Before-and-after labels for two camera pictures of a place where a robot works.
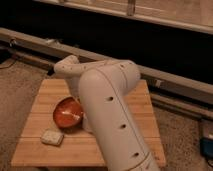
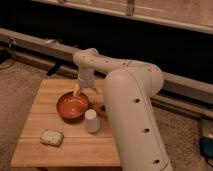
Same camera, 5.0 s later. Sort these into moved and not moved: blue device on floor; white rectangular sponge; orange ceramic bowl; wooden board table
Moved: orange ceramic bowl
Not moved: wooden board table; white rectangular sponge; blue device on floor
